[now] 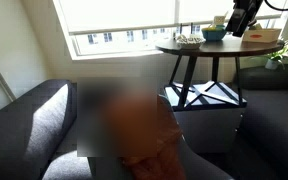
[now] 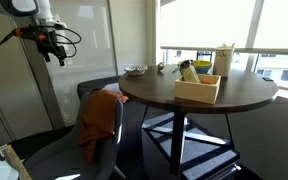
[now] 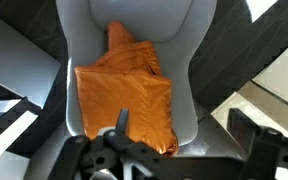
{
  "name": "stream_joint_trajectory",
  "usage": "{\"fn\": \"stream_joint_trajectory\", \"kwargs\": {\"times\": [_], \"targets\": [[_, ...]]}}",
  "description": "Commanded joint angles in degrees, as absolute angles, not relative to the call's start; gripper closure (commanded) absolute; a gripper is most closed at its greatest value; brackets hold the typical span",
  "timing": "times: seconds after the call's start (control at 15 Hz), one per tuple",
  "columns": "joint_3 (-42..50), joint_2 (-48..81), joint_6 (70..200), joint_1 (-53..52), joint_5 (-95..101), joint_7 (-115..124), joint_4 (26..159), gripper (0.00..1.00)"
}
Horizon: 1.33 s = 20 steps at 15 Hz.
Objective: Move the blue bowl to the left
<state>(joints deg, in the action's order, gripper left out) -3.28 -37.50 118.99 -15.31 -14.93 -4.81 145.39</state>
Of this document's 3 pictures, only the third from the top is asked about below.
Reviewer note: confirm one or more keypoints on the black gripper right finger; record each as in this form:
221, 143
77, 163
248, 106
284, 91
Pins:
242, 128

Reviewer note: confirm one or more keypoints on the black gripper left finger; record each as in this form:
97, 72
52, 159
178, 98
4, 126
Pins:
122, 121

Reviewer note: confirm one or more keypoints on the orange jacket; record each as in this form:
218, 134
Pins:
128, 76

